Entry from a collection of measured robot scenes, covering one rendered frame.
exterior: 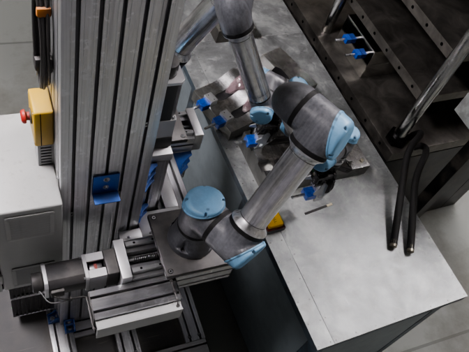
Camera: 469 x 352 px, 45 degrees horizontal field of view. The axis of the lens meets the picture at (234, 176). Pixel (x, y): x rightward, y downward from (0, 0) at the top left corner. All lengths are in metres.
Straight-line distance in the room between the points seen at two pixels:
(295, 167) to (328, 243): 0.80
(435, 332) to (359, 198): 1.12
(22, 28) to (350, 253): 2.55
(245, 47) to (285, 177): 0.44
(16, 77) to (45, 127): 2.09
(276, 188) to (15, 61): 2.47
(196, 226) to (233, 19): 0.59
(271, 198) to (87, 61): 0.60
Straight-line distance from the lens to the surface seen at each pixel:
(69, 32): 1.20
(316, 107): 1.45
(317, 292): 2.12
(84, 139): 1.46
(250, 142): 2.22
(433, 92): 2.51
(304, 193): 2.15
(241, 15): 1.66
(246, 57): 1.74
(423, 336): 3.26
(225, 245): 1.59
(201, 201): 1.61
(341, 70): 2.94
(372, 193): 2.47
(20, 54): 3.74
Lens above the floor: 2.59
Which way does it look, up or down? 52 degrees down
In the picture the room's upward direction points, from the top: 23 degrees clockwise
